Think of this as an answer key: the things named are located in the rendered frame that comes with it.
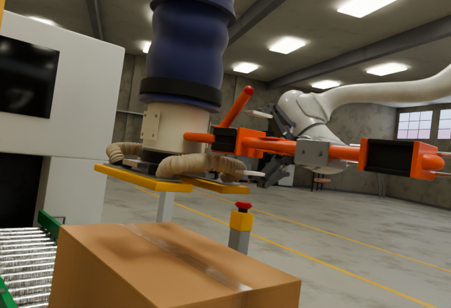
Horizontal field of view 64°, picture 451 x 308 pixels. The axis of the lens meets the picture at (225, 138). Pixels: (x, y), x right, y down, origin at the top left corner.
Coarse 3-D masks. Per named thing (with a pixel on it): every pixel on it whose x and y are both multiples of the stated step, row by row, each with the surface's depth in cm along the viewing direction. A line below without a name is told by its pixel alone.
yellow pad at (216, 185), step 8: (184, 176) 101; (192, 176) 101; (216, 176) 98; (192, 184) 98; (200, 184) 95; (208, 184) 93; (216, 184) 91; (224, 184) 92; (232, 184) 94; (224, 192) 89; (232, 192) 91; (240, 192) 93; (248, 192) 95
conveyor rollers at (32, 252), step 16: (0, 240) 208; (16, 240) 213; (32, 240) 218; (48, 240) 224; (0, 256) 184; (16, 256) 189; (32, 256) 194; (48, 256) 192; (0, 272) 168; (16, 272) 166; (32, 272) 170; (48, 272) 174; (16, 288) 150; (32, 288) 154; (48, 288) 157; (16, 304) 141; (32, 304) 139
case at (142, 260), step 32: (96, 224) 114; (128, 224) 120; (160, 224) 127; (64, 256) 101; (96, 256) 85; (128, 256) 87; (160, 256) 91; (192, 256) 94; (224, 256) 98; (64, 288) 98; (96, 288) 83; (128, 288) 71; (160, 288) 71; (192, 288) 73; (224, 288) 75; (256, 288) 78; (288, 288) 84
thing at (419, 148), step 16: (368, 144) 54; (384, 144) 52; (400, 144) 50; (416, 144) 48; (368, 160) 54; (384, 160) 52; (400, 160) 51; (416, 160) 48; (416, 176) 48; (432, 176) 52
